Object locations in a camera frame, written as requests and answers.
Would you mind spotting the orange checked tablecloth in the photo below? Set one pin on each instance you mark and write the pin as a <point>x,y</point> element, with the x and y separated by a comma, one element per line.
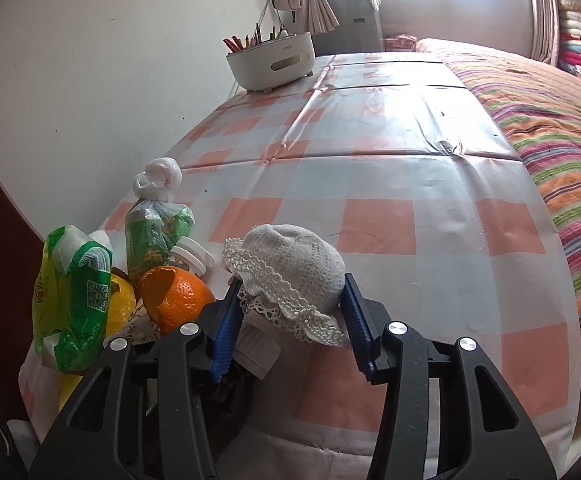
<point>395,185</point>

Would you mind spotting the beige straight curtain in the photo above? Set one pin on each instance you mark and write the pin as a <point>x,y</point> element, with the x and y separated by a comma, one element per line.
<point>545,20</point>

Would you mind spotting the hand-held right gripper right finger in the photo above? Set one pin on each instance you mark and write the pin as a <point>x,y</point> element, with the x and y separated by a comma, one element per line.
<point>355,320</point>

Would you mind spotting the green yellow snack packet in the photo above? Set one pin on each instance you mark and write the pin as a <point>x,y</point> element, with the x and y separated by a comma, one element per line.
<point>70,310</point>

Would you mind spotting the bundle of chopsticks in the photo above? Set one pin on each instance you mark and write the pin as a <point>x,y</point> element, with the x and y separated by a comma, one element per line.
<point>233,42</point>

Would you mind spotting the orange peel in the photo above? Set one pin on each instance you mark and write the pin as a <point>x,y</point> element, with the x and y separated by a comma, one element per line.
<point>185,300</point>

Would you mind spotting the white utensil holder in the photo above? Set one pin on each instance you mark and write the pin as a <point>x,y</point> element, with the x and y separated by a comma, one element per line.
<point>270,67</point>

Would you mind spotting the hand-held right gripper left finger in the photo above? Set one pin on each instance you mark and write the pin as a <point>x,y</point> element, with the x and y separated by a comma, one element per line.
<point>225,320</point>

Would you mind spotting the white plastic bag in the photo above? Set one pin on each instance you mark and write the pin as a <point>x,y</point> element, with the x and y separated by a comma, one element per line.
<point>40,385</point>

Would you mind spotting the beige knotted curtain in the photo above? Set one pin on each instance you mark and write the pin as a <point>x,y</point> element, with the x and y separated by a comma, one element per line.
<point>315,10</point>

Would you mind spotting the striped bed blanket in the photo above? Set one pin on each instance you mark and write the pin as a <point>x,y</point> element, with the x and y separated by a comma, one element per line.
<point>545,125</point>

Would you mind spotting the white appliance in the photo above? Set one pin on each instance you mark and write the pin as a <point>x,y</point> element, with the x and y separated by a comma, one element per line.
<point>355,25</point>

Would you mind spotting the knotted bag with green packet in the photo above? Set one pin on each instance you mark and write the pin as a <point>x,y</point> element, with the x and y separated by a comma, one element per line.
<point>150,230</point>

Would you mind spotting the white lace hat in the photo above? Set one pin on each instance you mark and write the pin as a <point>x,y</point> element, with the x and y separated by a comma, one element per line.
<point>295,260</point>

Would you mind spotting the red patterned cloth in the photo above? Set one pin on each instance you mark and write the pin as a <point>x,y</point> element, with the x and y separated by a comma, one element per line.
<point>398,42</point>

